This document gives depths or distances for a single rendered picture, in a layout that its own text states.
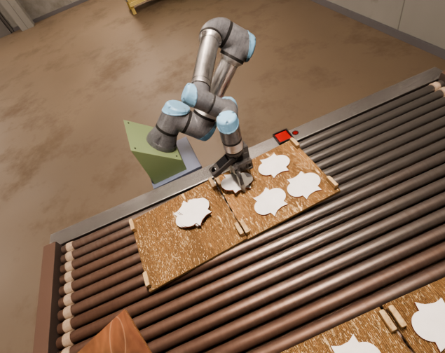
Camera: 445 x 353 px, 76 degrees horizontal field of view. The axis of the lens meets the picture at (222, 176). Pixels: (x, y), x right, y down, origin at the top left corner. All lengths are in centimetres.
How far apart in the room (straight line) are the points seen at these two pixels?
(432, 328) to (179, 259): 81
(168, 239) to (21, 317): 183
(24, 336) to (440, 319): 251
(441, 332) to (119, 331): 91
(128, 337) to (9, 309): 202
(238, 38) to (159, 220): 85
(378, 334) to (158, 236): 83
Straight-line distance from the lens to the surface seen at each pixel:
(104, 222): 145
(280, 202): 116
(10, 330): 287
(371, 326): 102
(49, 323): 134
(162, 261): 118
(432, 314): 105
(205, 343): 105
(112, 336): 105
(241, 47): 134
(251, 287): 106
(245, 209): 117
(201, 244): 114
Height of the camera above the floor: 192
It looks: 49 degrees down
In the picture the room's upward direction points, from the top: 21 degrees counter-clockwise
